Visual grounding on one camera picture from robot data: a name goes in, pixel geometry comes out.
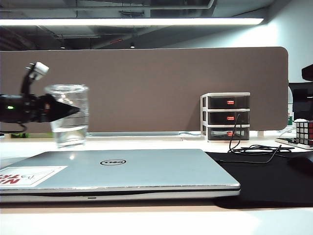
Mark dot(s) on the black computer mouse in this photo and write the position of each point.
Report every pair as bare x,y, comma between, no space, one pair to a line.
302,164

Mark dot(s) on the green object behind partition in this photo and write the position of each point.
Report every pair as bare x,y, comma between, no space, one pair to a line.
20,135

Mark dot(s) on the clear bottle green label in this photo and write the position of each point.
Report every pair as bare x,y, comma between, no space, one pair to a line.
290,115

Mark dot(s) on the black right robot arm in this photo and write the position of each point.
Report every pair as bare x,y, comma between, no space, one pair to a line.
308,73

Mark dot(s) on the black monitor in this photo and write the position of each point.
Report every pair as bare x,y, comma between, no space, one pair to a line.
302,100

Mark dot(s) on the silver Dell laptop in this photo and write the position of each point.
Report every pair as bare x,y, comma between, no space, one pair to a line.
137,171

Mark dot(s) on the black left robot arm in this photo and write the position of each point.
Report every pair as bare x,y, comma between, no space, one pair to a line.
11,109

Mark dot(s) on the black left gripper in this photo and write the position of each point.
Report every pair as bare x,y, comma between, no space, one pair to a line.
36,109

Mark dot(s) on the white drawer organizer frame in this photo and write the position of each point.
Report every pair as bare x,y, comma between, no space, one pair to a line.
204,115

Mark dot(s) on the white flat device under cube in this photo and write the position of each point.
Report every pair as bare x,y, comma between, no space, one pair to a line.
284,141

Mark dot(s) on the black Rubik's cube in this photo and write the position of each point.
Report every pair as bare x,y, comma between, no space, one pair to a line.
303,132

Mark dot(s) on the white partition foot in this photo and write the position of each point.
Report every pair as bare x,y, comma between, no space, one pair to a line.
261,133

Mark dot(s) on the clear plastic lidded cup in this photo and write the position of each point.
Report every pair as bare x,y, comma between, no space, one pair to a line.
71,127

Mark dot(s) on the brown desk partition panel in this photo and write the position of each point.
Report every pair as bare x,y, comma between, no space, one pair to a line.
156,88

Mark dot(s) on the black desk mat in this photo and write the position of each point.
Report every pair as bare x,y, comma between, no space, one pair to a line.
264,181

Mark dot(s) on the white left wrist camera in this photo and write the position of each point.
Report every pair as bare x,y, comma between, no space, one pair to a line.
40,69

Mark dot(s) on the long ceiling light strip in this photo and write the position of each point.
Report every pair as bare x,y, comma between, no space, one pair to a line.
132,21

